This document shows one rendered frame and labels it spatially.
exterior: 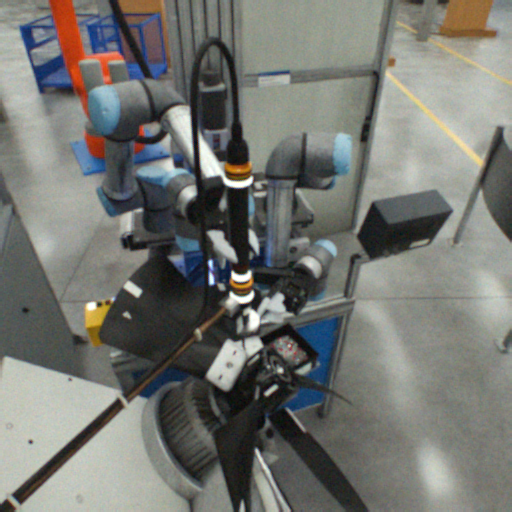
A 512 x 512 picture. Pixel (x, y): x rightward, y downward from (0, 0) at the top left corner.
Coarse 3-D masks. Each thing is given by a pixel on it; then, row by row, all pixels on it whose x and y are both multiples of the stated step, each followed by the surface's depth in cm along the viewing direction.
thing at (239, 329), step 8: (224, 304) 75; (232, 304) 75; (232, 312) 75; (240, 312) 77; (232, 320) 77; (240, 320) 79; (256, 320) 83; (232, 328) 81; (240, 328) 81; (248, 328) 82; (256, 328) 83
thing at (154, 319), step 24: (144, 264) 77; (168, 264) 80; (144, 288) 74; (168, 288) 77; (192, 288) 80; (144, 312) 72; (168, 312) 75; (192, 312) 78; (120, 336) 68; (144, 336) 71; (168, 336) 74; (216, 336) 79; (192, 360) 75
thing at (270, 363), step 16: (256, 352) 82; (272, 352) 86; (256, 368) 79; (272, 368) 80; (288, 368) 86; (240, 384) 79; (272, 384) 77; (288, 384) 81; (224, 400) 79; (240, 400) 80; (272, 400) 78
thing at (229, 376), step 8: (224, 344) 80; (232, 344) 81; (224, 352) 80; (232, 352) 81; (240, 352) 81; (216, 360) 79; (224, 360) 79; (232, 360) 80; (240, 360) 81; (216, 368) 78; (224, 368) 79; (232, 368) 80; (240, 368) 81; (208, 376) 77; (216, 376) 78; (224, 376) 79; (232, 376) 80; (216, 384) 78; (224, 384) 79; (232, 384) 79
